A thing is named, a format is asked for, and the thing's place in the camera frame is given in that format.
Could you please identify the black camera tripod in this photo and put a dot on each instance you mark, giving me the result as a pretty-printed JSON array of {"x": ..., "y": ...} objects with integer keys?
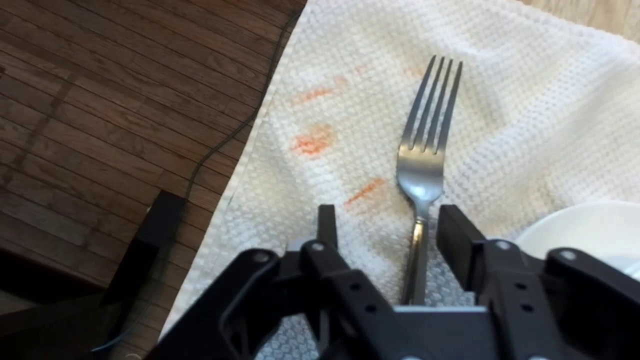
[{"x": 161, "y": 227}]

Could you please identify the silver metal fork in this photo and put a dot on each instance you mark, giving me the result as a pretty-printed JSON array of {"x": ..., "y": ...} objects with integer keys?
[{"x": 421, "y": 173}]

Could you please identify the white ceramic plate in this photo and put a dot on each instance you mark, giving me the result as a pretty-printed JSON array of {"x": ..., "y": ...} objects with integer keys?
[{"x": 586, "y": 231}]

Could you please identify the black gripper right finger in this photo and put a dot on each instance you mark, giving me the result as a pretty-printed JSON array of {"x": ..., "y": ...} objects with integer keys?
[{"x": 533, "y": 306}]

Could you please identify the stained white cloth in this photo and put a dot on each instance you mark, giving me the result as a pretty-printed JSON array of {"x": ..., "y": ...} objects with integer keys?
[{"x": 533, "y": 121}]

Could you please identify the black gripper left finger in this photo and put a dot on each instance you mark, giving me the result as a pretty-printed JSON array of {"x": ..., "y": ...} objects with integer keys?
[{"x": 313, "y": 306}]

